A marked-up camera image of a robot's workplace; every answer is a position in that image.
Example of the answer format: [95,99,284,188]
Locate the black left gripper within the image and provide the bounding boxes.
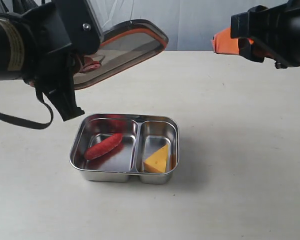
[23,2,102,121]

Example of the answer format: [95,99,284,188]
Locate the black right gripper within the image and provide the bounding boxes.
[211,0,300,69]

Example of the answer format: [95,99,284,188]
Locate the dark transparent lid orange seal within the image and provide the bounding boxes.
[73,19,169,90]

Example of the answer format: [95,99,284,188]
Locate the red toy sausage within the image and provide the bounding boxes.
[83,133,123,161]

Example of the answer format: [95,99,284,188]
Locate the steel two-compartment lunch box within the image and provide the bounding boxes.
[69,113,180,185]

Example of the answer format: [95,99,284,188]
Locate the yellow toy cheese wedge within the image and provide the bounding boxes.
[143,144,169,174]

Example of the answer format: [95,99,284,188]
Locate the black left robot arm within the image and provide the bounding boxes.
[0,0,103,121]

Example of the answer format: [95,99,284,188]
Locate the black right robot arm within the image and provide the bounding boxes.
[211,0,300,69]

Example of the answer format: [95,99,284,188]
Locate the grey wrinkled backdrop cloth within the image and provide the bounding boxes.
[90,0,283,51]

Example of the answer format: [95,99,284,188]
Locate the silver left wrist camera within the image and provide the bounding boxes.
[53,0,104,55]

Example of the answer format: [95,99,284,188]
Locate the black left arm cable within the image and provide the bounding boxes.
[0,79,55,130]

